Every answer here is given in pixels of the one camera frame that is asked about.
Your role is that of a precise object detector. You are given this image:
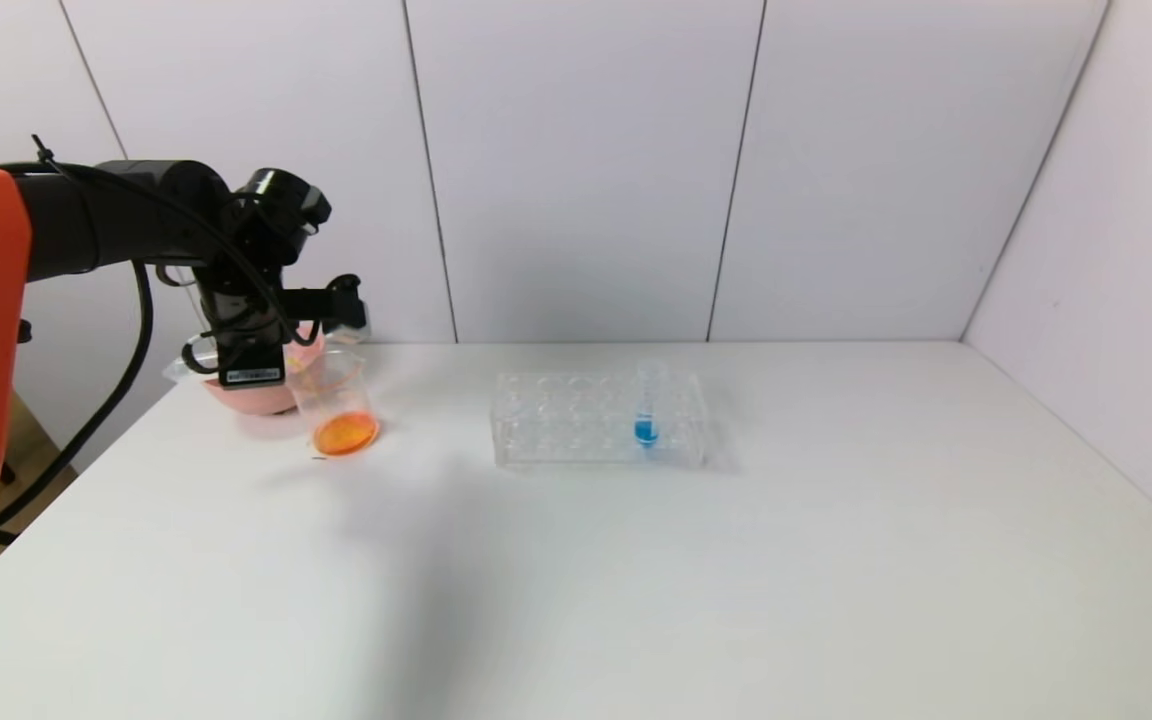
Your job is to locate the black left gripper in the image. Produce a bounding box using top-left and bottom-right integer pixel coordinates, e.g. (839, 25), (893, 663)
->
(199, 286), (287, 390)

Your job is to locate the test tube with yellow pigment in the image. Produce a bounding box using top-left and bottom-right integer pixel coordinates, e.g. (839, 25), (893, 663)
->
(164, 330), (337, 383)

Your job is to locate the clear glass beaker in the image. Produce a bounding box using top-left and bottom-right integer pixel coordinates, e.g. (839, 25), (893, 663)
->
(285, 349), (381, 460)

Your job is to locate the clear plastic test tube rack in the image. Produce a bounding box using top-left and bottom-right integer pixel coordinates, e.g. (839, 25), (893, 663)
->
(491, 368), (710, 470)

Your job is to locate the test tube with blue pigment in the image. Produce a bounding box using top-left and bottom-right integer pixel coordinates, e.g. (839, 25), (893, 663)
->
(632, 358), (663, 451)

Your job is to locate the pink bowl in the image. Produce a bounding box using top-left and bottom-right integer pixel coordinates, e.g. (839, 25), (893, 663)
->
(198, 328), (329, 417)

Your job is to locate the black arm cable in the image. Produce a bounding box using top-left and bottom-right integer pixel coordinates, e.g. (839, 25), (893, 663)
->
(0, 262), (155, 536)

